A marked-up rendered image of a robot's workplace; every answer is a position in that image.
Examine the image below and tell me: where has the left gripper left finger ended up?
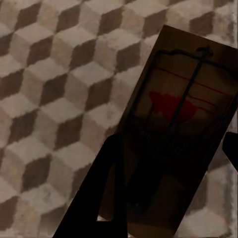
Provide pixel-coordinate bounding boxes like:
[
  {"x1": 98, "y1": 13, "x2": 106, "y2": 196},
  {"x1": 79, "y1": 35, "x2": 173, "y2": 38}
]
[{"x1": 53, "y1": 132, "x2": 128, "y2": 238}]

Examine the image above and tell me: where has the mousetrap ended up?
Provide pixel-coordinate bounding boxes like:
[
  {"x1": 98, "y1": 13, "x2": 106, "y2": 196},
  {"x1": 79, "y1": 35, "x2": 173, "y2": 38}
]
[{"x1": 98, "y1": 24, "x2": 238, "y2": 238}]

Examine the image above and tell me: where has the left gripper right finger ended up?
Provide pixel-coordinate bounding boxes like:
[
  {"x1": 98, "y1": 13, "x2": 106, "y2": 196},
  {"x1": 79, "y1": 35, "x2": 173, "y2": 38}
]
[{"x1": 222, "y1": 132, "x2": 238, "y2": 172}]

